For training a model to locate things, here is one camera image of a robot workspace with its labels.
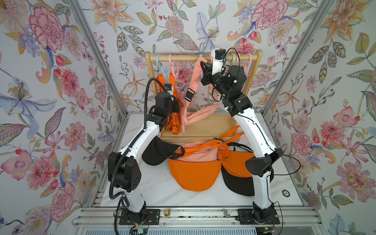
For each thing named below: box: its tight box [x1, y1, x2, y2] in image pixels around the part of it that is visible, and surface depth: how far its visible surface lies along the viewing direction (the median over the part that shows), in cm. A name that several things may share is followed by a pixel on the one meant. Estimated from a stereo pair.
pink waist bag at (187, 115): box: [180, 56, 220, 134], surface depth 78 cm
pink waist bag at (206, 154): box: [176, 141, 219, 163], surface depth 93 cm
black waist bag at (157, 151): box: [141, 135, 186, 166], surface depth 91 cm
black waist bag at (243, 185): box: [221, 141, 255, 197], surface depth 88 cm
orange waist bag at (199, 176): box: [168, 125, 245, 192], surface depth 88 cm
